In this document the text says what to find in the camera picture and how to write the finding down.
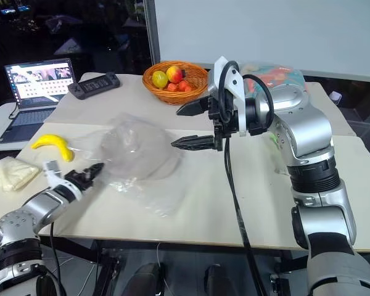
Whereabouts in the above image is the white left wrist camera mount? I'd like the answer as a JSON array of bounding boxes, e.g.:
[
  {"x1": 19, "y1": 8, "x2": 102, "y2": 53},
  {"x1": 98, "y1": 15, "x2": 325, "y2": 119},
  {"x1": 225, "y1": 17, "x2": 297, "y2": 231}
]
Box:
[{"x1": 43, "y1": 159, "x2": 83, "y2": 202}]

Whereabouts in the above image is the folded cream cloth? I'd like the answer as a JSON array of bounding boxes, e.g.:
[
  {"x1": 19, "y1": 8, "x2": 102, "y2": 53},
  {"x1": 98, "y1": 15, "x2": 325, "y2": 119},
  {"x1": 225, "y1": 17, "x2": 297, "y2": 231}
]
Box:
[{"x1": 0, "y1": 156, "x2": 40, "y2": 192}]

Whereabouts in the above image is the open grey laptop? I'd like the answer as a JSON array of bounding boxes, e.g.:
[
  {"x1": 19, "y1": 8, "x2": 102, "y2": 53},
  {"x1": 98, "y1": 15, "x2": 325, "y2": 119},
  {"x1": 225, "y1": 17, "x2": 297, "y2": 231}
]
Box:
[{"x1": 0, "y1": 58, "x2": 78, "y2": 144}]

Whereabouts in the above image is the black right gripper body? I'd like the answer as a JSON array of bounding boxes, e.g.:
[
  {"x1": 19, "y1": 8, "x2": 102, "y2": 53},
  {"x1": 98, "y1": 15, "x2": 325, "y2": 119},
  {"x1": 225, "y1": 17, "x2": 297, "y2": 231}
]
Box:
[{"x1": 206, "y1": 94, "x2": 239, "y2": 152}]

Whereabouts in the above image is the yellow toy fruit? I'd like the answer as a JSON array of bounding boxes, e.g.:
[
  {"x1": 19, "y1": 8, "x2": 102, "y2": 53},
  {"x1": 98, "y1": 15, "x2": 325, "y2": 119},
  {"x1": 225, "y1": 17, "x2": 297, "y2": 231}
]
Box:
[{"x1": 151, "y1": 70, "x2": 168, "y2": 88}]

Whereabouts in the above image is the white board panel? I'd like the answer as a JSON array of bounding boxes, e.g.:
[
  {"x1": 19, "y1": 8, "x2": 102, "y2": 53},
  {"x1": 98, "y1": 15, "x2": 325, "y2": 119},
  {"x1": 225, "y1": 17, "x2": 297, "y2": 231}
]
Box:
[{"x1": 154, "y1": 0, "x2": 370, "y2": 84}]

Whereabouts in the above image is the orange wicker basket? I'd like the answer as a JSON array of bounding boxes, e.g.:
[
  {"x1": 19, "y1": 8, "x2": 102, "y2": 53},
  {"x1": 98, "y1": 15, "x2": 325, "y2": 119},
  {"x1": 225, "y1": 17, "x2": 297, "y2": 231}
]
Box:
[{"x1": 142, "y1": 60, "x2": 210, "y2": 106}]

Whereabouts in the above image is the yellow toy banana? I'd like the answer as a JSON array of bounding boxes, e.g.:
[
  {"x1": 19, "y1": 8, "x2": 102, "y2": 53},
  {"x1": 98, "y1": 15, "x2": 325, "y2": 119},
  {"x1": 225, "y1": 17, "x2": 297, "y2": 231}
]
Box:
[{"x1": 30, "y1": 133, "x2": 76, "y2": 162}]

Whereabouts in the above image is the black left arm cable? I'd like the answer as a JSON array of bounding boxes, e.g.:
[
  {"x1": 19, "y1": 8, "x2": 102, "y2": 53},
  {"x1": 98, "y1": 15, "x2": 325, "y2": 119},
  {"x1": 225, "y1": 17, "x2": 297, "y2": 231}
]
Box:
[{"x1": 49, "y1": 220, "x2": 67, "y2": 296}]

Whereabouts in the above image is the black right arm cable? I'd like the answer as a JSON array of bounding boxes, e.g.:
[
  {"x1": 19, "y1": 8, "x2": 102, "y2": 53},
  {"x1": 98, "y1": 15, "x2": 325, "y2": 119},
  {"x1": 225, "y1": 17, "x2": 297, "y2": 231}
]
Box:
[
  {"x1": 218, "y1": 60, "x2": 269, "y2": 296},
  {"x1": 242, "y1": 73, "x2": 274, "y2": 134}
]

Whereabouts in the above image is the red yellow toy apple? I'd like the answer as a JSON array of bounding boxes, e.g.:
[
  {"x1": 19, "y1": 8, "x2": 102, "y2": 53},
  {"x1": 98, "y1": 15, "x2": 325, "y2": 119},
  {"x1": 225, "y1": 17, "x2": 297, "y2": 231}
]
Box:
[{"x1": 166, "y1": 65, "x2": 184, "y2": 83}]

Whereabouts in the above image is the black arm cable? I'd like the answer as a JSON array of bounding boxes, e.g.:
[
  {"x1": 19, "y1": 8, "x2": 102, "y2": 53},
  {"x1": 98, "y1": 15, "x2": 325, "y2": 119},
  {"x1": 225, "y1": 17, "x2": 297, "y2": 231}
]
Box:
[
  {"x1": 242, "y1": 73, "x2": 274, "y2": 134},
  {"x1": 49, "y1": 220, "x2": 67, "y2": 296},
  {"x1": 218, "y1": 60, "x2": 269, "y2": 296}
]

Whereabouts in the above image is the dark handheld game console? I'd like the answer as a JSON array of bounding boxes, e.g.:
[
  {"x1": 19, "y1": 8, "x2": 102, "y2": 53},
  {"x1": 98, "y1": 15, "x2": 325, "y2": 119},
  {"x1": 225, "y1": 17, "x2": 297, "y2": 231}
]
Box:
[{"x1": 67, "y1": 72, "x2": 122, "y2": 101}]

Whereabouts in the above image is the clear plastic bag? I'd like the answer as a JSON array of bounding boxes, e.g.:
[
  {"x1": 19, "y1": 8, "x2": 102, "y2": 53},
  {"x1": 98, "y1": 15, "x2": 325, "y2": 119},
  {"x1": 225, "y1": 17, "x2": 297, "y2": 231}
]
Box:
[{"x1": 68, "y1": 112, "x2": 186, "y2": 218}]

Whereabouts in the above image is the grey metal board post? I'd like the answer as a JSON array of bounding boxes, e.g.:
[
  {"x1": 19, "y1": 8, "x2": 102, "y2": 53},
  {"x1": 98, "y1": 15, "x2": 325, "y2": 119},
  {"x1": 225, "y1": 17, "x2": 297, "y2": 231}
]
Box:
[{"x1": 147, "y1": 0, "x2": 162, "y2": 64}]

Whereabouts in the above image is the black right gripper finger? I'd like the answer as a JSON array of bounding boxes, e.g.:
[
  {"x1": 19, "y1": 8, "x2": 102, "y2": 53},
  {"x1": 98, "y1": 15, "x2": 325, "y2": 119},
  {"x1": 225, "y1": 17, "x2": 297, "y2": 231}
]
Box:
[
  {"x1": 170, "y1": 134, "x2": 216, "y2": 151},
  {"x1": 176, "y1": 97, "x2": 211, "y2": 117}
]

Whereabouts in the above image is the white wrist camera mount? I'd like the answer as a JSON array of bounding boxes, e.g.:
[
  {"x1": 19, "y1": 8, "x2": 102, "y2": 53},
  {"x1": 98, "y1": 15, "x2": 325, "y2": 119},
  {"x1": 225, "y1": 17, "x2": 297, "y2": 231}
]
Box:
[
  {"x1": 43, "y1": 159, "x2": 83, "y2": 202},
  {"x1": 213, "y1": 56, "x2": 251, "y2": 137}
]

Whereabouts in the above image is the black table frame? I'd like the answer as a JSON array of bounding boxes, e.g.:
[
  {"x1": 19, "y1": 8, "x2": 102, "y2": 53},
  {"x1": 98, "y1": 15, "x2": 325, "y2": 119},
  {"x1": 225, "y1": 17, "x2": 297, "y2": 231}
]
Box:
[{"x1": 39, "y1": 237, "x2": 309, "y2": 296}]

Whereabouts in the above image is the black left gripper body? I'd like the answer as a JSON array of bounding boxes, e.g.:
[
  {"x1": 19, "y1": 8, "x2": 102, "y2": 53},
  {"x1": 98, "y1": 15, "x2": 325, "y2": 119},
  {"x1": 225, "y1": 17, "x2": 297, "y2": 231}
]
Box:
[{"x1": 63, "y1": 168, "x2": 95, "y2": 192}]

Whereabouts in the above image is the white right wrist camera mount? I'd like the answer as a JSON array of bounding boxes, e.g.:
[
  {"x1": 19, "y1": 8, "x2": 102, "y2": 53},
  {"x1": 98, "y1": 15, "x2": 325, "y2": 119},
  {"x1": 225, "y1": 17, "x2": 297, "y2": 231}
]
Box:
[{"x1": 213, "y1": 56, "x2": 251, "y2": 137}]

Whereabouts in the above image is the thin white cable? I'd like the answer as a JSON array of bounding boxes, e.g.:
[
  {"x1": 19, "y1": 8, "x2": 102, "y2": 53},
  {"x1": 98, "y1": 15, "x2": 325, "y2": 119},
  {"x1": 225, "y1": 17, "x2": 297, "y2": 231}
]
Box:
[{"x1": 155, "y1": 242, "x2": 170, "y2": 296}]

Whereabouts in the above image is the colourful printed plastic package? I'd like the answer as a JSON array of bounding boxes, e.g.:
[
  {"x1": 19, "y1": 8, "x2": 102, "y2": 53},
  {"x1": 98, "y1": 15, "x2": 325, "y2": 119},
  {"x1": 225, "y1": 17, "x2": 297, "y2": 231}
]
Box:
[{"x1": 239, "y1": 62, "x2": 307, "y2": 93}]

